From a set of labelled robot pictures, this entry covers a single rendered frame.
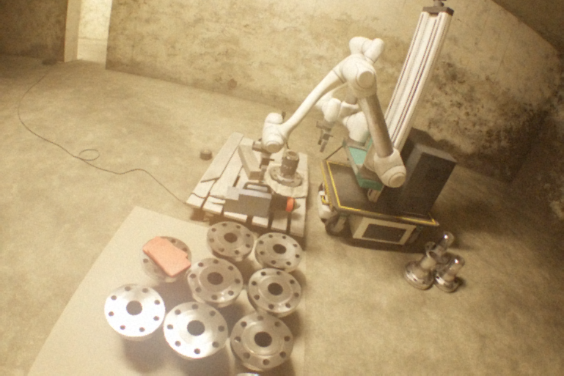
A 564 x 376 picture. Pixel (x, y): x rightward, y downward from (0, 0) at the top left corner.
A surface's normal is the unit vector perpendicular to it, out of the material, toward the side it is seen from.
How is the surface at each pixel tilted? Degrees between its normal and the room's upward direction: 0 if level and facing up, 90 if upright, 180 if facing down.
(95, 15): 90
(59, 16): 90
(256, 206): 90
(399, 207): 90
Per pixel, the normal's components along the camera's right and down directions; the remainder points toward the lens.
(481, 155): -0.10, 0.47
